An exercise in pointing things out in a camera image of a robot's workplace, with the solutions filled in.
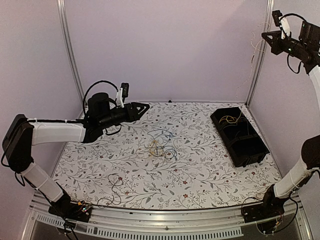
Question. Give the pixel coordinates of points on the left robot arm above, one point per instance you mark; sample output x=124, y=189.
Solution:
x=101, y=113

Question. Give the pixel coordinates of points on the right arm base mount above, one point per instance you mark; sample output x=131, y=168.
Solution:
x=264, y=210

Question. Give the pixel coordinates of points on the black plastic bin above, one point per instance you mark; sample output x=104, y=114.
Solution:
x=241, y=140

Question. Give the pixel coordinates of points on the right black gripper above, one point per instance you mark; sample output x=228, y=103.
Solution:
x=275, y=43

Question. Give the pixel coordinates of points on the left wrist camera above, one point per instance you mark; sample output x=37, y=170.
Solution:
x=125, y=89

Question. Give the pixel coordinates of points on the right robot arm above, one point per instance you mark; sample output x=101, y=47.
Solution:
x=307, y=50

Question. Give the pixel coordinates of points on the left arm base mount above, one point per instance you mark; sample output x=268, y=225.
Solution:
x=67, y=209

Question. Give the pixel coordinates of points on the aluminium front rail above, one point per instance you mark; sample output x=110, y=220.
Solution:
x=110, y=223

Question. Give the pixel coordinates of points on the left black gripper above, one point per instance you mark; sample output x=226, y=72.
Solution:
x=135, y=116

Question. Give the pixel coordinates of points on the right aluminium frame post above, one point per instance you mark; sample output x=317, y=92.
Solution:
x=259, y=47

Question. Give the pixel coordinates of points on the floral table mat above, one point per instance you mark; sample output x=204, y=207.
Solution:
x=173, y=158

